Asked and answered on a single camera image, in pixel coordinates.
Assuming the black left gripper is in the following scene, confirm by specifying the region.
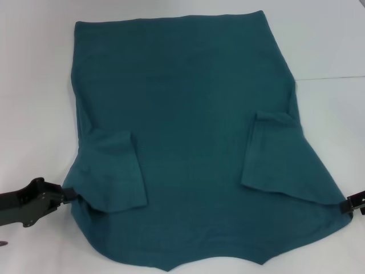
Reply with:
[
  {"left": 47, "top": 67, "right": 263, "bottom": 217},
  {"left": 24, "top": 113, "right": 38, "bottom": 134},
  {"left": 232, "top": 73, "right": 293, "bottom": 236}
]
[{"left": 0, "top": 177, "right": 79, "bottom": 228}]

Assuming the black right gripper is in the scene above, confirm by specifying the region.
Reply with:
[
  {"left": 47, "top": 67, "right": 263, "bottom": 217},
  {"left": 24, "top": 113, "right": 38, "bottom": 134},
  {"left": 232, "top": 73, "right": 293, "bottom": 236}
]
[{"left": 339, "top": 190, "right": 365, "bottom": 215}]

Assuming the teal blue shirt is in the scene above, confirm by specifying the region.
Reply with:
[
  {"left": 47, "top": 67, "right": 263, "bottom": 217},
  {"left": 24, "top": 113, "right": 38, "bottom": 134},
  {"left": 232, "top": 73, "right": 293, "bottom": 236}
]
[{"left": 61, "top": 10, "right": 352, "bottom": 272}]

